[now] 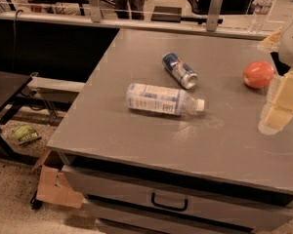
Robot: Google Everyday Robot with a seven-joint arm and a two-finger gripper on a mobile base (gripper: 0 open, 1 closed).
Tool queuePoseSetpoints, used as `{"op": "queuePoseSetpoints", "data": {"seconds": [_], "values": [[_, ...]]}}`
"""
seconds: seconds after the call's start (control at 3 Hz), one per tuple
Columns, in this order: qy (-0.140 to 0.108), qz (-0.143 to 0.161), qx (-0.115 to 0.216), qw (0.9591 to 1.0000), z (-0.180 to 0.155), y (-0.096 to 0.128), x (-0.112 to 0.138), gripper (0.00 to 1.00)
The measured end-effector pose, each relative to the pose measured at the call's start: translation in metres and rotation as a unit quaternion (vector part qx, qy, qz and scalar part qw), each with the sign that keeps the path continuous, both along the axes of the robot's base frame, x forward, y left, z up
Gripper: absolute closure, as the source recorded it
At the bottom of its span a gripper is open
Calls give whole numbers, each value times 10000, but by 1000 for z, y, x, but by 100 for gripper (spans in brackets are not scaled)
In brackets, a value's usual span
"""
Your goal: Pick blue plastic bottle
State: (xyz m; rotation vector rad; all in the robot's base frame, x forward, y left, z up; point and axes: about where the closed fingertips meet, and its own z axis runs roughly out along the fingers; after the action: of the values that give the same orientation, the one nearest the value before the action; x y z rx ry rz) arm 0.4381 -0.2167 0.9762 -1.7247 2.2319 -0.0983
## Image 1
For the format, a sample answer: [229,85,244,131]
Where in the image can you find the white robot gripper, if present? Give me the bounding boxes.
[257,14,293,135]

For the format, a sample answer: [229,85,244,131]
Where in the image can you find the blue label plastic bottle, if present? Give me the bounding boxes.
[126,83,205,116]

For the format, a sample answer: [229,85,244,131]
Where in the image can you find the clear water bottle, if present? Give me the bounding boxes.
[248,0,274,34]

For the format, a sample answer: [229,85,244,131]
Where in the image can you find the red apple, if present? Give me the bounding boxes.
[243,60,274,89]

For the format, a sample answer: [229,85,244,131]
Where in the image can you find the blue silver soda can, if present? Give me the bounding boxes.
[162,53,198,90]

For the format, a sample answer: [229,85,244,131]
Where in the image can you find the grey drawer cabinet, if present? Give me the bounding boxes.
[48,30,293,234]

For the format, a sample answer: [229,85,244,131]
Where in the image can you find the person legs dark trousers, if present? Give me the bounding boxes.
[115,0,145,20]

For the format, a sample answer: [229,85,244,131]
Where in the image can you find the brown cardboard box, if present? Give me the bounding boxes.
[33,150,84,209]

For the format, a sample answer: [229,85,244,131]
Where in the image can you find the green snack bag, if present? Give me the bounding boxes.
[12,125,41,145]

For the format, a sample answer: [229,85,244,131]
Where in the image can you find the black side table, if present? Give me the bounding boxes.
[0,69,39,161]

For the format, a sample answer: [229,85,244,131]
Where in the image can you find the metal railing frame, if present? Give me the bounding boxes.
[0,0,272,39]

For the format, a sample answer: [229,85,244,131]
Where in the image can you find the black drawer handle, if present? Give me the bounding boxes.
[150,192,188,212]

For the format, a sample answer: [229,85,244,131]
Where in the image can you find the black cable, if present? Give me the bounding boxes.
[11,9,24,71]

